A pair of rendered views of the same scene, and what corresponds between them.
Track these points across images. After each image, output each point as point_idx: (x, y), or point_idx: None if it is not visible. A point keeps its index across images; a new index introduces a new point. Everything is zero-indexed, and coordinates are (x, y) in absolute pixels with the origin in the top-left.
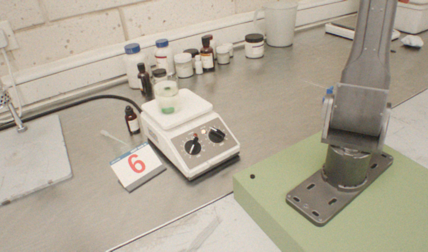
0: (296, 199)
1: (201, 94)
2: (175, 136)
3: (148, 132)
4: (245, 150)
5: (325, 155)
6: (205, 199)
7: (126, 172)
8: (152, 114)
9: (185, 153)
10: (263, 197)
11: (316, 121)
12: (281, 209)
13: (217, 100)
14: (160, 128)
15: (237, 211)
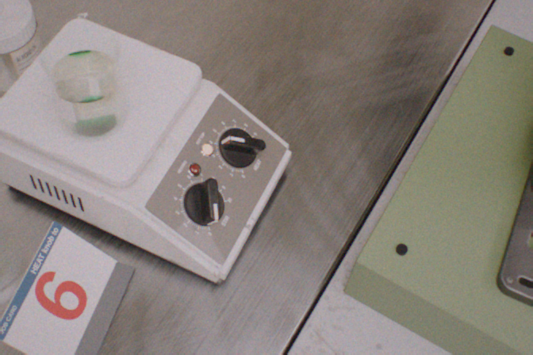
0: (520, 280)
1: None
2: (153, 194)
3: (33, 184)
4: (291, 147)
5: (509, 139)
6: (285, 320)
7: (51, 334)
8: (53, 146)
9: (195, 227)
10: (453, 297)
11: (400, 16)
12: (504, 314)
13: (124, 1)
14: (94, 181)
15: (370, 324)
